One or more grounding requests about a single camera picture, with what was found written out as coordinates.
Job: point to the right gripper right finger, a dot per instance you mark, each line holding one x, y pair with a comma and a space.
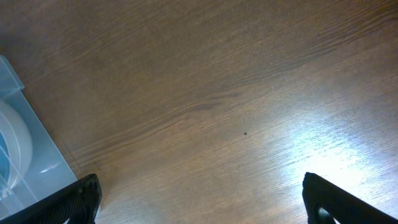
327, 203

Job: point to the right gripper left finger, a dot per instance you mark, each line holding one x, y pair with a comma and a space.
77, 203

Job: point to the blue plate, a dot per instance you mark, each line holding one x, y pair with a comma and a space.
5, 163

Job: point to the cream plate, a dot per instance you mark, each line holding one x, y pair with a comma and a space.
18, 142

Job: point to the clear plastic storage container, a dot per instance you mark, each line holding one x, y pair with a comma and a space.
32, 167

